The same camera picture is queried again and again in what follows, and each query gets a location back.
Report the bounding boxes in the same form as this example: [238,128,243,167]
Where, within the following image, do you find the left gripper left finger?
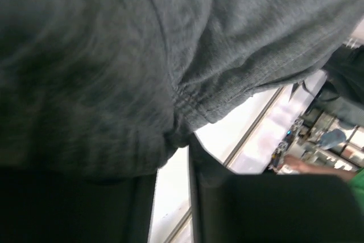
[1,169,156,242]

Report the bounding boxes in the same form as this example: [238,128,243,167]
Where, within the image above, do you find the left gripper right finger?
[188,135,363,243]

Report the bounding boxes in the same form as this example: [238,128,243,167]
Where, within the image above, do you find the grey shorts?
[1,0,363,179]

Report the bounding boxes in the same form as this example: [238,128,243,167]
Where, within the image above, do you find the bystander green sleeve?
[349,169,364,211]

